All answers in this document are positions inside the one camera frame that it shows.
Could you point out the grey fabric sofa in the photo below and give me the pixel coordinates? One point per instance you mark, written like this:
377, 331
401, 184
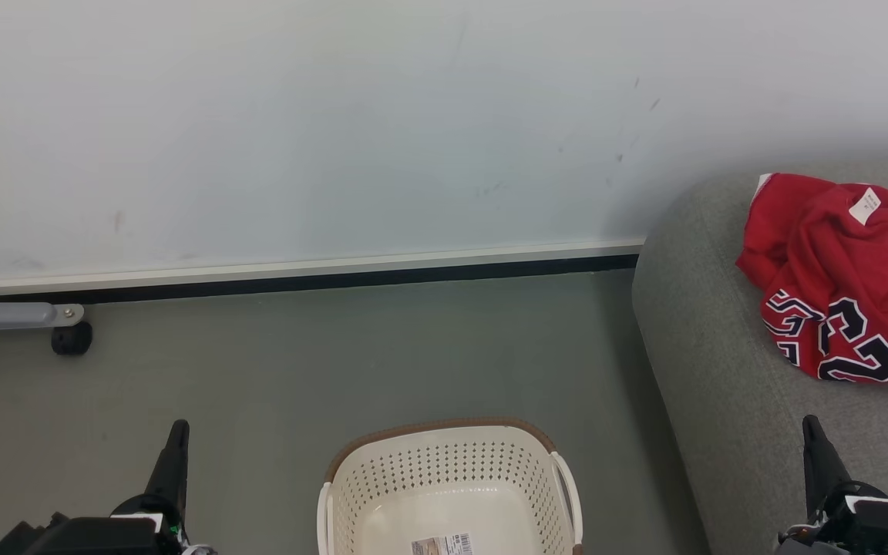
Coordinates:
721, 324

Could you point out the grey metal stand leg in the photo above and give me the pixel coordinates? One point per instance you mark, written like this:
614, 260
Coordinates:
5, 316

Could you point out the printed label sticker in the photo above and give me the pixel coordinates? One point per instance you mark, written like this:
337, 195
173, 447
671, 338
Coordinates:
442, 545

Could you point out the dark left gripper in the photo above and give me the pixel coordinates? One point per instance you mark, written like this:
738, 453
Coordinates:
89, 536

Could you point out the cream perforated laundry basket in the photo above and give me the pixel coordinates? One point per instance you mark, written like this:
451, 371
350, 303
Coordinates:
444, 470

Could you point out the black caster wheel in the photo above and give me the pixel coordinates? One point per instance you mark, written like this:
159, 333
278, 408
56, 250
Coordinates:
72, 339

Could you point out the plain red garment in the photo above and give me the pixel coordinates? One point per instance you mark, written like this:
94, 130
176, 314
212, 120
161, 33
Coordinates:
771, 231

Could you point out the white and black baseboard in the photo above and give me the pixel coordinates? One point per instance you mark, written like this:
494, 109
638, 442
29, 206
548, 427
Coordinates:
297, 276

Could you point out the red jersey with number print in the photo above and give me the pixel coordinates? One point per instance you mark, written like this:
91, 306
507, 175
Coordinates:
868, 285

